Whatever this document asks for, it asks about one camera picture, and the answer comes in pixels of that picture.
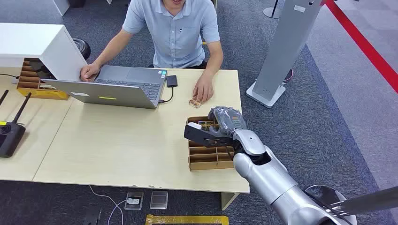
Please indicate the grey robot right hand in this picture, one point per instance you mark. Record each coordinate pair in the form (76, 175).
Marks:
(228, 119)

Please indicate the person's right hand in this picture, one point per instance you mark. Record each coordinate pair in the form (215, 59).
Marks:
(89, 71)

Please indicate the person's left hand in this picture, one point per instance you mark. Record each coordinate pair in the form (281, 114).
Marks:
(202, 88)

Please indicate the printed card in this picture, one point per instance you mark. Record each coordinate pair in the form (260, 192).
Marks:
(205, 125)

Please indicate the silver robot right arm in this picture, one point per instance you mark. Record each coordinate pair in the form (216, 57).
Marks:
(270, 177)

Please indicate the person's left forearm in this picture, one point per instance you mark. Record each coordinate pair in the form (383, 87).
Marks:
(214, 62)

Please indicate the person's right forearm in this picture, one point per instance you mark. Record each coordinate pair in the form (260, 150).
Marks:
(112, 48)

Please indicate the card in clear sleeve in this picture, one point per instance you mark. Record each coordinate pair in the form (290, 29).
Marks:
(194, 104)

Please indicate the person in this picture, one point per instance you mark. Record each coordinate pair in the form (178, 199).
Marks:
(177, 37)

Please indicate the grey laptop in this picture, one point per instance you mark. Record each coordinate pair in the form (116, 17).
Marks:
(93, 93)

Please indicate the black wheel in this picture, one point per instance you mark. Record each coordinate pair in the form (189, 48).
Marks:
(84, 48)

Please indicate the black external drive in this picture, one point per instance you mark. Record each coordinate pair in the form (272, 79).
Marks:
(172, 81)

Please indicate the empty cardboard slot organizer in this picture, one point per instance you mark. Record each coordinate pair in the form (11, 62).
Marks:
(205, 159)

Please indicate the cardboard slot organizer, yellow base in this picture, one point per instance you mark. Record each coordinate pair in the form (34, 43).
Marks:
(28, 83)

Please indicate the white box cabinet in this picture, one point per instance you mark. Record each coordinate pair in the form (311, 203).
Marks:
(31, 40)

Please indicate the white furniture corner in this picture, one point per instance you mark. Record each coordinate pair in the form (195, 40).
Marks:
(61, 5)

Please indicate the wooden table leg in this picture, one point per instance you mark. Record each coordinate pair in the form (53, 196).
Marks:
(228, 200)

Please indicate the grey kiosk stand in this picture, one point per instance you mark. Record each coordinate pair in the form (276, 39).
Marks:
(286, 46)

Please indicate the round stanchion base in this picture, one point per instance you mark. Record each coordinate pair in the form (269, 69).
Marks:
(271, 13)

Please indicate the black remote controller with antennas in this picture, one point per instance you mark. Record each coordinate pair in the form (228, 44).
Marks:
(11, 136)

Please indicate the metal floor plate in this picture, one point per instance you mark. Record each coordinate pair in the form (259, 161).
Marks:
(159, 200)

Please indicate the yellow floor tape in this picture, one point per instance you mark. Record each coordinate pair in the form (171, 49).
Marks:
(186, 220)

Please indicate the white round base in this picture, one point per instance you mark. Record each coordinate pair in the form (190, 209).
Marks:
(326, 194)

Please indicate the floor socket with plug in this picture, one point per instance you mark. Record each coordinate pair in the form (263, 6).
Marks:
(134, 201)

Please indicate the black floor object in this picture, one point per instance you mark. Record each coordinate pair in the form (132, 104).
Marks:
(92, 216)

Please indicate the red barrier belt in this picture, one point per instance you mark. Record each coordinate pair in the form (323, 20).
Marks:
(360, 40)

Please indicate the dark grey bar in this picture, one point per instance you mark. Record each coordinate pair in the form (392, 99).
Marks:
(370, 200)

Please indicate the black wrist camera, pale box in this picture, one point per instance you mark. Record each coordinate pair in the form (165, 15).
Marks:
(199, 135)

